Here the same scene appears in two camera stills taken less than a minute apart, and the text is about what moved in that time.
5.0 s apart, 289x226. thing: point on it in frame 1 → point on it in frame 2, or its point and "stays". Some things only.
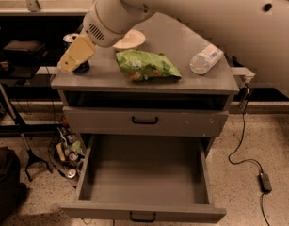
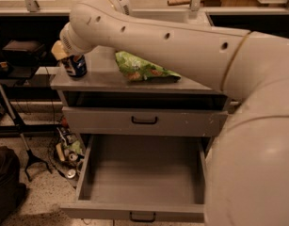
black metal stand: (31, 154) stays
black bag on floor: (9, 192) stays
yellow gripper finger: (80, 49) → (58, 51)
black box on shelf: (24, 50) stays
